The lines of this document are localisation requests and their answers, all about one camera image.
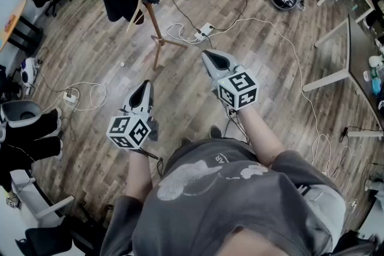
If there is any grey bin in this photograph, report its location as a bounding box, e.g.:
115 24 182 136
0 100 43 124

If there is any green label bottle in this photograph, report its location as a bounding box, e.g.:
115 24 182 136
362 67 382 82

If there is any blue packet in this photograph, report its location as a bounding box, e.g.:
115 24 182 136
371 77 383 97

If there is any brown wooden coat stand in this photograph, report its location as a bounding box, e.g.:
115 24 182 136
125 0 189 71

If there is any white square power strip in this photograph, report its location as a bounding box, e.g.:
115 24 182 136
194 22 215 41

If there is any small white power strip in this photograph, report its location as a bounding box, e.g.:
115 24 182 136
62 89 80 104

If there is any white round mug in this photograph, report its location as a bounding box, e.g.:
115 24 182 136
368 53 384 69

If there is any orange round table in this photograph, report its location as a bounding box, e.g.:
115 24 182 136
0 0 28 52

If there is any short white cable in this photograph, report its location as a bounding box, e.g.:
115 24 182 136
166 22 202 46

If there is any white desk frame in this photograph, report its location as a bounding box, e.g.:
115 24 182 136
10 170 76 221

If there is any person's grey printed shirt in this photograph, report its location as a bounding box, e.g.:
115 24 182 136
100 137 346 256

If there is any black cable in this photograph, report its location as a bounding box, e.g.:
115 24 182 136
209 0 283 33
155 0 202 34

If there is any white and purple device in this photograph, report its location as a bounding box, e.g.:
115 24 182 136
20 56 41 90

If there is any cream clothes hanger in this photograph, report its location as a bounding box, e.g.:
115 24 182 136
125 0 146 34

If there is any long white cable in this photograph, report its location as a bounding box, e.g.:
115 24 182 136
209 17 332 179

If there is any looped white cable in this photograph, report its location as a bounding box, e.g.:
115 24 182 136
38 71 109 113

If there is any dark top white desk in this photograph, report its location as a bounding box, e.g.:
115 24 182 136
302 13 384 141

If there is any person's left forearm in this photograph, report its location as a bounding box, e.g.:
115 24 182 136
124 149 154 205

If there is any person's right forearm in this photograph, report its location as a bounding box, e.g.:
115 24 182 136
238 104 288 168

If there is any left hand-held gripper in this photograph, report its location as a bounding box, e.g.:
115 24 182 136
106 80 159 150

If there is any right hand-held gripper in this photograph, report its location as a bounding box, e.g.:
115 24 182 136
201 49 260 112

